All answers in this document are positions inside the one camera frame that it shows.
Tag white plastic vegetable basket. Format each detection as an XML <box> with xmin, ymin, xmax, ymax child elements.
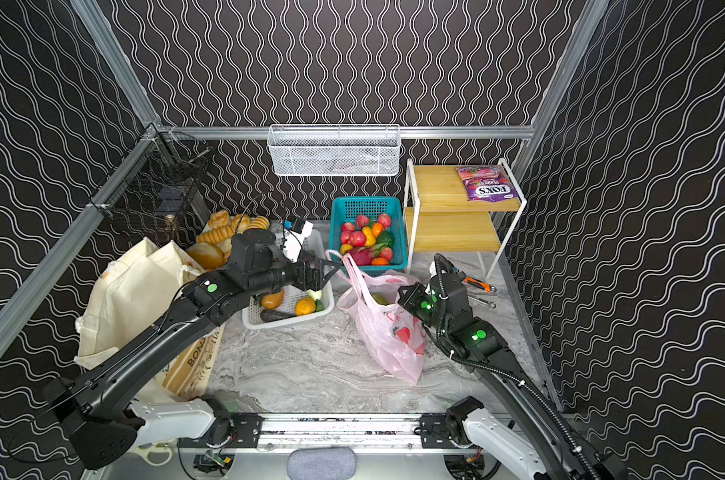
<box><xmin>242</xmin><ymin>229</ymin><xmax>334</xmax><ymax>330</ymax></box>

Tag yellow mango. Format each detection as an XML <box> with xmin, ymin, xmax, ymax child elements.
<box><xmin>294</xmin><ymin>297</ymin><xmax>318</xmax><ymax>316</ymax></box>

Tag green cabbage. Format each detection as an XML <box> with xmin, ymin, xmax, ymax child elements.
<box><xmin>371</xmin><ymin>293</ymin><xmax>389</xmax><ymax>305</ymax></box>

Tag red tomato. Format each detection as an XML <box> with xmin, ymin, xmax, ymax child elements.
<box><xmin>394</xmin><ymin>327</ymin><xmax>411</xmax><ymax>344</ymax></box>

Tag pink plastic grocery bag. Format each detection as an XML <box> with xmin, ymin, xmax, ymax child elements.
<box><xmin>326</xmin><ymin>250</ymin><xmax>425</xmax><ymax>385</ymax></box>

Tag brown potato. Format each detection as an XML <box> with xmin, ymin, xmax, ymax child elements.
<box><xmin>260</xmin><ymin>289</ymin><xmax>286</xmax><ymax>310</ymax></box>

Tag cream canvas tote bag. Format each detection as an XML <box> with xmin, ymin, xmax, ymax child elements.
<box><xmin>74</xmin><ymin>238</ymin><xmax>224</xmax><ymax>403</ymax></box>

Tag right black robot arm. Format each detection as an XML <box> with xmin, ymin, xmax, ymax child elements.
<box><xmin>397</xmin><ymin>254</ymin><xmax>628</xmax><ymax>479</ymax></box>

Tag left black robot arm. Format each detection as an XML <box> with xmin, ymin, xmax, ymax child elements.
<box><xmin>44</xmin><ymin>230</ymin><xmax>342</xmax><ymax>470</ymax></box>

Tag pink dragon fruit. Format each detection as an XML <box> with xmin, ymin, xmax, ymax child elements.
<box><xmin>348</xmin><ymin>247</ymin><xmax>376</xmax><ymax>266</ymax></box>

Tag red apple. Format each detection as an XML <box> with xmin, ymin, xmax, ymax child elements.
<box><xmin>348</xmin><ymin>231</ymin><xmax>367</xmax><ymax>247</ymax></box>

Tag yellow pepper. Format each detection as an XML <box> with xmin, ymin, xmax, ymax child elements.
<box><xmin>362</xmin><ymin>226</ymin><xmax>376</xmax><ymax>248</ymax></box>

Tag green round fruit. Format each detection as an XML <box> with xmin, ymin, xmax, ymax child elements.
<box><xmin>375</xmin><ymin>230</ymin><xmax>395</xmax><ymax>248</ymax></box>

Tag striped long bread front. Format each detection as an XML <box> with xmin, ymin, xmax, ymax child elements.
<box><xmin>248</xmin><ymin>216</ymin><xmax>270</xmax><ymax>230</ymax></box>

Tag striped long bread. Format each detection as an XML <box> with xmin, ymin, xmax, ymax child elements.
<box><xmin>196</xmin><ymin>224</ymin><xmax>236</xmax><ymax>244</ymax></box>
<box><xmin>248</xmin><ymin>216</ymin><xmax>270</xmax><ymax>230</ymax></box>

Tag teal plastic fruit basket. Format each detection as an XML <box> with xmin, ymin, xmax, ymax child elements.
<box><xmin>328</xmin><ymin>196</ymin><xmax>407</xmax><ymax>274</ymax></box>

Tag orange fruit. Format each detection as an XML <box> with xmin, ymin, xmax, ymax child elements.
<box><xmin>371</xmin><ymin>222</ymin><xmax>385</xmax><ymax>238</ymax></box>

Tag white wooden two-tier shelf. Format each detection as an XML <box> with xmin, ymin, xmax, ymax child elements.
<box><xmin>403</xmin><ymin>158</ymin><xmax>527</xmax><ymax>281</ymax></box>

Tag bun back right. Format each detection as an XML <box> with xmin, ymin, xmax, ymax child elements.
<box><xmin>230</xmin><ymin>213</ymin><xmax>252</xmax><ymax>234</ymax></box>

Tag striped long bread back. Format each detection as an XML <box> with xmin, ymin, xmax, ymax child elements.
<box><xmin>196</xmin><ymin>224</ymin><xmax>236</xmax><ymax>244</ymax></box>

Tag twisted bun back left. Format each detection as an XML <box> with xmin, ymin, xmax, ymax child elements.
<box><xmin>208</xmin><ymin>209</ymin><xmax>230</xmax><ymax>229</ymax></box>

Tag purple Fox's candy bag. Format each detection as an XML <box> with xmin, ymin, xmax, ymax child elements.
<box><xmin>455</xmin><ymin>165</ymin><xmax>518</xmax><ymax>203</ymax></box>

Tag grey foam pad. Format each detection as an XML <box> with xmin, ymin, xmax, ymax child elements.
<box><xmin>286</xmin><ymin>447</ymin><xmax>358</xmax><ymax>480</ymax></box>

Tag adjustable wrench orange handle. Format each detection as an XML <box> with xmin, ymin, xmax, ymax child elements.
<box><xmin>458</xmin><ymin>272</ymin><xmax>497</xmax><ymax>295</ymax></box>

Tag white wire wall basket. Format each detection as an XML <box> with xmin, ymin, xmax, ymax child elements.
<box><xmin>268</xmin><ymin>124</ymin><xmax>401</xmax><ymax>177</ymax></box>

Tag metal base rail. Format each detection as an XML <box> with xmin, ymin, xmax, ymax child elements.
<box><xmin>178</xmin><ymin>413</ymin><xmax>474</xmax><ymax>455</ymax></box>

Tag black wire wall basket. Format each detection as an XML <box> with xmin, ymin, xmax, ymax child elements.
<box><xmin>92</xmin><ymin>130</ymin><xmax>212</xmax><ymax>245</ymax></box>

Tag cream handled scissors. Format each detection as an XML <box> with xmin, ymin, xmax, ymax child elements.
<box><xmin>130</xmin><ymin>444</ymin><xmax>174</xmax><ymax>467</ymax></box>

